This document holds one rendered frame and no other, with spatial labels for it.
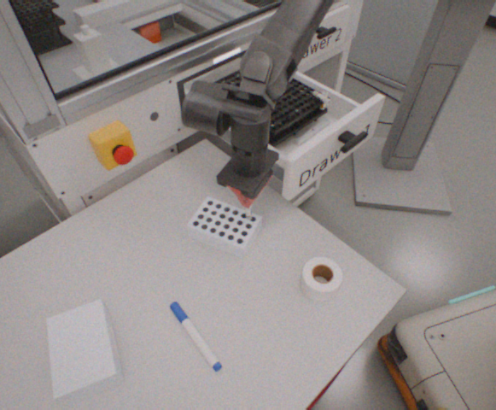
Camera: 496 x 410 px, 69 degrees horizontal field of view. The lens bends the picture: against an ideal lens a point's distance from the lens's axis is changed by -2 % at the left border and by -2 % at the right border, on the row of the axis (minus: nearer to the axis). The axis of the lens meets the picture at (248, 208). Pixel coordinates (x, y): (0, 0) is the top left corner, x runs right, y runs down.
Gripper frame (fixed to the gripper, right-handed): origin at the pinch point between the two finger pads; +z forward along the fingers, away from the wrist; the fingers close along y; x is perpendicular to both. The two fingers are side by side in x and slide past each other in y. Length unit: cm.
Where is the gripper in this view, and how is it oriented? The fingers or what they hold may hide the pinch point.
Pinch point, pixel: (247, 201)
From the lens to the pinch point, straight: 66.1
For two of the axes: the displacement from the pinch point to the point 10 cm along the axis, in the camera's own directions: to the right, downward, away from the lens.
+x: 8.8, 3.9, -2.8
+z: -0.2, 6.3, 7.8
